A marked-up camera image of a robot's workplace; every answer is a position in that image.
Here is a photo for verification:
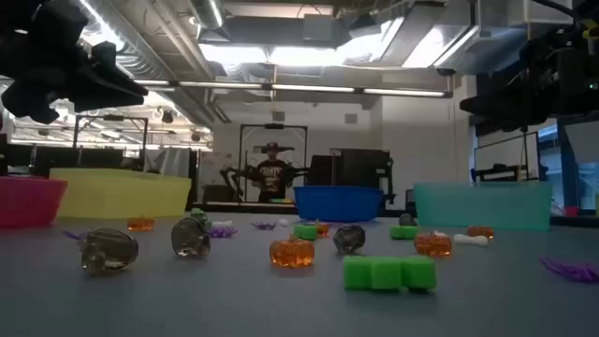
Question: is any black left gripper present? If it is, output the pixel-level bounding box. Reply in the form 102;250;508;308
0;0;149;125

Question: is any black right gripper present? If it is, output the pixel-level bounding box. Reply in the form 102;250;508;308
460;25;599;134

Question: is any blue pillar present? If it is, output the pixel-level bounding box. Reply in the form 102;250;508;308
555;116;581;212

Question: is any black low partition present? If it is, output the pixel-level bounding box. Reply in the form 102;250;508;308
7;144;141;178

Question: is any grey fabric cover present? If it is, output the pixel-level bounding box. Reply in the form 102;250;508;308
143;147;192;178

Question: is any translucent teal plastic bin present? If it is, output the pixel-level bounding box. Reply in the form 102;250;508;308
414;181;553;232

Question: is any translucent yellow-green plastic bin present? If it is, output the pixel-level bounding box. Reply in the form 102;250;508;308
49;168;193;220

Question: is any pink round plastic bowl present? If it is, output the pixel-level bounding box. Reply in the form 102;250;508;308
0;176;69;229

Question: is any black cabinet machine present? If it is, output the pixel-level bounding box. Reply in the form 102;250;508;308
307;148;397;205

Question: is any person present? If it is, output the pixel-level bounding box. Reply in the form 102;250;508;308
255;141;294;204

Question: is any blue plastic basket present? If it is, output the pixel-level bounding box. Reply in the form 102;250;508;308
293;185;385;224

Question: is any long ceiling light bar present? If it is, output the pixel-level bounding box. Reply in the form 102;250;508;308
133;78;454;99

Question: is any silver ventilation duct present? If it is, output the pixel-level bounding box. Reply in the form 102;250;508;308
378;0;530;71

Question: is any black frame robot station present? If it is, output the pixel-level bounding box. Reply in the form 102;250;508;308
238;123;309;203

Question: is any black table frame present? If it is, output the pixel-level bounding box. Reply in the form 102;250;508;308
186;200;599;229

